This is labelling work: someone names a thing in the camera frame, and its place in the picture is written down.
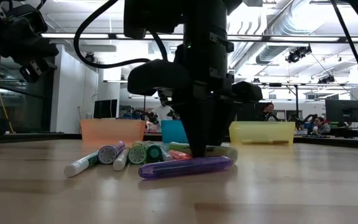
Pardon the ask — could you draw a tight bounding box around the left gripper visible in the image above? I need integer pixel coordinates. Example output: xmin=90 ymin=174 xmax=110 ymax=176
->
xmin=0 ymin=29 xmax=60 ymax=84

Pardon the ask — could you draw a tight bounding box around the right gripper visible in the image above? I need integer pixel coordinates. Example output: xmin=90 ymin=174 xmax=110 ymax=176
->
xmin=127 ymin=58 xmax=264 ymax=158

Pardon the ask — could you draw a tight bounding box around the yellow-green highlighter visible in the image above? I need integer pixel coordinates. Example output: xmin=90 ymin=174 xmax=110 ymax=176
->
xmin=167 ymin=141 xmax=239 ymax=163

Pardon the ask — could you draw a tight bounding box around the orange marker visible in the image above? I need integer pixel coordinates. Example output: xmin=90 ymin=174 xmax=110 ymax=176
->
xmin=168 ymin=149 xmax=194 ymax=161

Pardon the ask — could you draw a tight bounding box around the purple highlighter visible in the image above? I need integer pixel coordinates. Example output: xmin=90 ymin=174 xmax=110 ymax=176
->
xmin=138 ymin=155 xmax=234 ymax=180
xmin=97 ymin=141 xmax=126 ymax=165

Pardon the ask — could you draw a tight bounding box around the teal highlighter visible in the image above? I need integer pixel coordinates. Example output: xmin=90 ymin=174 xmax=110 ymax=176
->
xmin=143 ymin=141 xmax=164 ymax=164

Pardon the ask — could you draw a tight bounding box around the purple-capped thin white marker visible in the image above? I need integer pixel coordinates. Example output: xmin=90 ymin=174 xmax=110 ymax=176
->
xmin=241 ymin=139 xmax=290 ymax=146

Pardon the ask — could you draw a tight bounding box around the green highlighter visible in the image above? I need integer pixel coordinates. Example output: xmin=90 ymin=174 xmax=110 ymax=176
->
xmin=127 ymin=141 xmax=149 ymax=166

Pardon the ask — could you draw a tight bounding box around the brown-capped thin white marker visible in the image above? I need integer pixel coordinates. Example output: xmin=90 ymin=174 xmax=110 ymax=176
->
xmin=112 ymin=147 xmax=131 ymax=172

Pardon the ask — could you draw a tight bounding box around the green-capped thin white marker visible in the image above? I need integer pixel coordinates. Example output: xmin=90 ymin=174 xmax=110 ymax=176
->
xmin=63 ymin=149 xmax=99 ymax=178

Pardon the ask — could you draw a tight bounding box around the blue plastic bin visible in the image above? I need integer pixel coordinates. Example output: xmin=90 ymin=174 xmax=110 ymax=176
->
xmin=160 ymin=119 xmax=188 ymax=144

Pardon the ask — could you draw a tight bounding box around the person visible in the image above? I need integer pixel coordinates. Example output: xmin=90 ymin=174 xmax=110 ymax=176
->
xmin=150 ymin=98 xmax=176 ymax=131
xmin=309 ymin=116 xmax=331 ymax=135
xmin=256 ymin=102 xmax=281 ymax=122

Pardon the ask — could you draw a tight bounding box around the yellow translucent plastic bin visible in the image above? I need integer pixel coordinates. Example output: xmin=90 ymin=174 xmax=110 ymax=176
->
xmin=228 ymin=121 xmax=296 ymax=146

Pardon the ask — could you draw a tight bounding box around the orange translucent plastic bin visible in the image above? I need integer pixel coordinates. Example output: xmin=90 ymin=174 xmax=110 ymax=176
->
xmin=80 ymin=118 xmax=147 ymax=144

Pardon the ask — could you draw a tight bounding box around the black monitor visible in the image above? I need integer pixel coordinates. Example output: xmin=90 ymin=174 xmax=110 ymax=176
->
xmin=324 ymin=99 xmax=358 ymax=123
xmin=93 ymin=99 xmax=119 ymax=119

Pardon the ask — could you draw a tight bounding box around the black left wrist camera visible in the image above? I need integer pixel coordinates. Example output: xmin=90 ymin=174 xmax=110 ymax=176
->
xmin=6 ymin=3 xmax=48 ymax=35

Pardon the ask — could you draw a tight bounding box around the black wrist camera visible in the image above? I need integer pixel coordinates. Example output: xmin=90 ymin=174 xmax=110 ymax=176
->
xmin=123 ymin=0 xmax=185 ymax=40
xmin=6 ymin=3 xmax=48 ymax=35

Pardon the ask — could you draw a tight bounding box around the yellow cable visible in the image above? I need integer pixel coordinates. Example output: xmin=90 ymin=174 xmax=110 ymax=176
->
xmin=0 ymin=49 xmax=15 ymax=134

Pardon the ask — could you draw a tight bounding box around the black camera cable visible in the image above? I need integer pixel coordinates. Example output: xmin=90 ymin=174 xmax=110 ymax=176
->
xmin=73 ymin=0 xmax=169 ymax=69

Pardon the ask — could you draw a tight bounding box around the black distant rig frame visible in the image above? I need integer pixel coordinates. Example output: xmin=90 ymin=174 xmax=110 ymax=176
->
xmin=103 ymin=79 xmax=301 ymax=123

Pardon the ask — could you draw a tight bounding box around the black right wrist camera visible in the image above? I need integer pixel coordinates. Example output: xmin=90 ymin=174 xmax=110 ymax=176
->
xmin=123 ymin=0 xmax=185 ymax=40

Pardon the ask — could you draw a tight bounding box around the silver ventilation duct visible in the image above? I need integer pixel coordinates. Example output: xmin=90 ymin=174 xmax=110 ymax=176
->
xmin=255 ymin=0 xmax=326 ymax=65

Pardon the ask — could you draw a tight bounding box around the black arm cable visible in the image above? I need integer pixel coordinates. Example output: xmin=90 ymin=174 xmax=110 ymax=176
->
xmin=329 ymin=0 xmax=358 ymax=106

